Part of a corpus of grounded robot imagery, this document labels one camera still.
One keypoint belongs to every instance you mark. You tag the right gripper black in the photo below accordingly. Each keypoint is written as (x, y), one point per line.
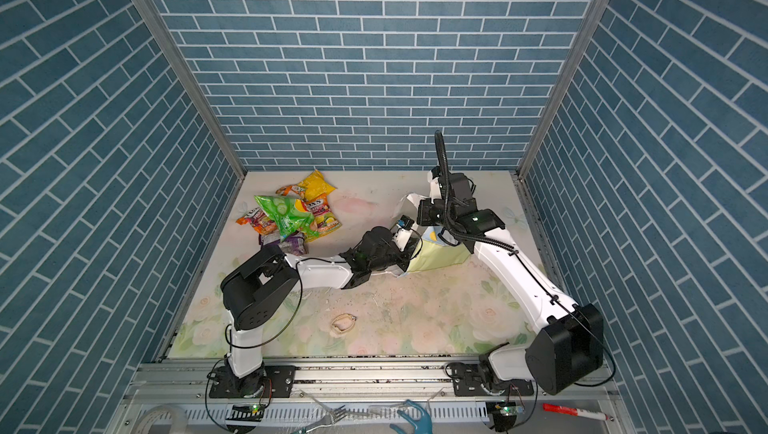
(426, 207)

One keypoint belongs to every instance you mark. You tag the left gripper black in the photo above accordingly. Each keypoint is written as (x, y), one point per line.
(407, 255)

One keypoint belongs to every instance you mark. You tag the floral paper gift bag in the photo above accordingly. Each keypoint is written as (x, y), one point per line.
(433, 254)

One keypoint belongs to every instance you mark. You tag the pink colourful candy packet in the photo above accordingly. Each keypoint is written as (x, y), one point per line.
(325, 221)

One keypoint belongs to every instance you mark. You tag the purple snack packet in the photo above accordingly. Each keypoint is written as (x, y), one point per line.
(294, 244)

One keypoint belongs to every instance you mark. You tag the yellow snack packet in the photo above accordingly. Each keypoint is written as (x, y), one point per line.
(315, 185)

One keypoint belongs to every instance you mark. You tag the green snack packet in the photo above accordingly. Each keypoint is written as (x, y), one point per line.
(290, 214)

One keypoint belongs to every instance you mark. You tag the orange snack packet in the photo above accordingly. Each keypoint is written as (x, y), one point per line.
(293, 191)

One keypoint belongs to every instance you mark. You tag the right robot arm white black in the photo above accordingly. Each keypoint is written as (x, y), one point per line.
(569, 337)

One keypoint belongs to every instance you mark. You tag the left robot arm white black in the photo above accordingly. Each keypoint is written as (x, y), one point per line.
(254, 292)

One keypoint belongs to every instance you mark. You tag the beige rubber band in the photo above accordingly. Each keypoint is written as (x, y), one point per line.
(343, 323)

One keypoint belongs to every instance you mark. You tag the metal fork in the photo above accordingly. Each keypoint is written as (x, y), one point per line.
(331, 418)

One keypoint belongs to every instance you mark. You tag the teal plastic tool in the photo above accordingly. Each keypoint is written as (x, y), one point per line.
(416, 416)

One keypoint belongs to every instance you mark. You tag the red white marker pen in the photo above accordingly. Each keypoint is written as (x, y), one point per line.
(578, 412)

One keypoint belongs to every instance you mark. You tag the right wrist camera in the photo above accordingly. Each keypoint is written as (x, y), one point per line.
(435, 192)

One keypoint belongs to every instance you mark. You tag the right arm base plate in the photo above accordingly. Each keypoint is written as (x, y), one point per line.
(470, 380)

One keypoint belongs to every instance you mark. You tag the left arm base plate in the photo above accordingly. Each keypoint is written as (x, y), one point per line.
(266, 382)

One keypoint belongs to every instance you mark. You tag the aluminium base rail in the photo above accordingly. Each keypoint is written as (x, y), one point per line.
(183, 381)

